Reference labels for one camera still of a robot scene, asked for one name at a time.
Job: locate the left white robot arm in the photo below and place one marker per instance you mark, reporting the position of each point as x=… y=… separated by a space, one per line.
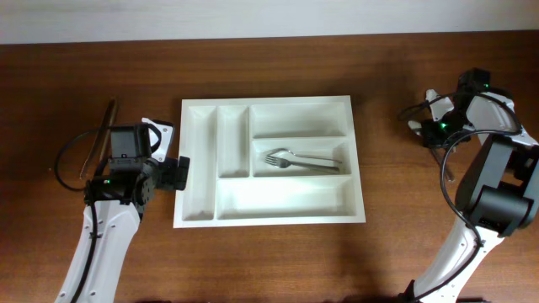
x=115 y=200

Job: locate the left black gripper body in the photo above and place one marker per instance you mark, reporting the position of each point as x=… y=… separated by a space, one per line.
x=169 y=176

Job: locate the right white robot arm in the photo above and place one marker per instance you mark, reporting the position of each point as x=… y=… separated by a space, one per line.
x=497 y=195

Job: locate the thick handled metal fork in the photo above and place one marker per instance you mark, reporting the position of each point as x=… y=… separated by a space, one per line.
x=284 y=163

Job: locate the large metal spoon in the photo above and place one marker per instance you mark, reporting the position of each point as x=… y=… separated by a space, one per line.
x=415 y=127
x=448 y=174

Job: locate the metal serving tongs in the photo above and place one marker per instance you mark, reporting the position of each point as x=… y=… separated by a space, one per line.
x=98 y=146

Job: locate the thin metal fork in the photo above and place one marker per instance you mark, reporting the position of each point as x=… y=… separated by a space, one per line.
x=279 y=150

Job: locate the white cutlery tray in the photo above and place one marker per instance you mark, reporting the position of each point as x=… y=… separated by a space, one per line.
x=229 y=184

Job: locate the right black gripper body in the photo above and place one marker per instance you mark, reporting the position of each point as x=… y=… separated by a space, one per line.
x=450 y=127

